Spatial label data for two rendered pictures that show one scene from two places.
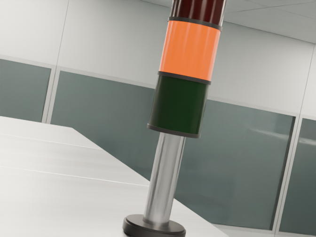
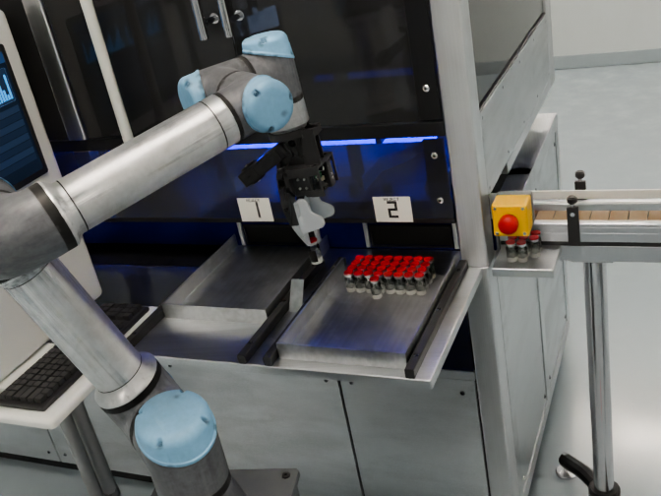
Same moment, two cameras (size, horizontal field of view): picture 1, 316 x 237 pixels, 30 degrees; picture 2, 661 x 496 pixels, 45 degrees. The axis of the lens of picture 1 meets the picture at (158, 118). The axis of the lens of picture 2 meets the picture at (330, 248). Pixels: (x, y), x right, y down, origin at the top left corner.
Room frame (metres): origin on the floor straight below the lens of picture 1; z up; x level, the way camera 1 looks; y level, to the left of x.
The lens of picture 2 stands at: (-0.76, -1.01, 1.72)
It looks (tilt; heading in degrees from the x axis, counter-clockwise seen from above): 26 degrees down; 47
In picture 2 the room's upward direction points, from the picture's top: 12 degrees counter-clockwise
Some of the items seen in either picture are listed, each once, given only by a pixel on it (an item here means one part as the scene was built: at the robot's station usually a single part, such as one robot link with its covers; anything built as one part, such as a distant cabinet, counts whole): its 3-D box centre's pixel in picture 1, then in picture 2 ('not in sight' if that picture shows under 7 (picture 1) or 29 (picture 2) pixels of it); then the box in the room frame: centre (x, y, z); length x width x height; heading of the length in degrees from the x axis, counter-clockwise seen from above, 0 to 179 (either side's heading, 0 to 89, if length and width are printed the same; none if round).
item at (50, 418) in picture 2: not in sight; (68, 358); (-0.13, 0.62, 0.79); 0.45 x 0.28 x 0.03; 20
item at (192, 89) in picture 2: not in sight; (222, 92); (-0.02, -0.04, 1.43); 0.11 x 0.11 x 0.08; 75
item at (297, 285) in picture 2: not in sight; (286, 308); (0.14, 0.12, 0.91); 0.14 x 0.03 x 0.06; 20
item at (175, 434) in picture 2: not in sight; (179, 443); (-0.29, -0.08, 0.96); 0.13 x 0.12 x 0.14; 75
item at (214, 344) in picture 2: not in sight; (306, 303); (0.21, 0.15, 0.87); 0.70 x 0.48 x 0.02; 110
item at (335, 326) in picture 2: not in sight; (371, 307); (0.23, -0.03, 0.90); 0.34 x 0.26 x 0.04; 19
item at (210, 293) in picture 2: not in sight; (249, 274); (0.22, 0.33, 0.90); 0.34 x 0.26 x 0.04; 20
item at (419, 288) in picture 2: not in sight; (384, 282); (0.31, 0.00, 0.90); 0.18 x 0.02 x 0.05; 109
